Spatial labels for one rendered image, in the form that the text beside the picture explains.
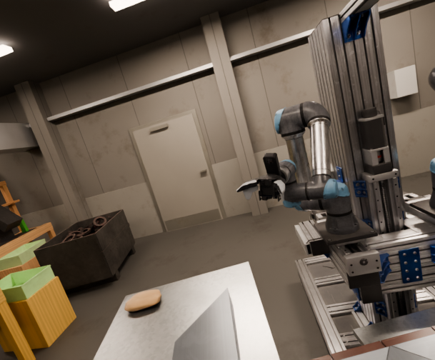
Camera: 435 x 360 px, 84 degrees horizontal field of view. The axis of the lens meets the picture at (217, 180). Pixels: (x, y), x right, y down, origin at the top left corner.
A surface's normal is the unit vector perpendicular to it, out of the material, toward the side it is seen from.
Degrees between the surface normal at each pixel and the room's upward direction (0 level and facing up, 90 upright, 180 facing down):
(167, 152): 90
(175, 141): 90
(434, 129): 90
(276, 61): 90
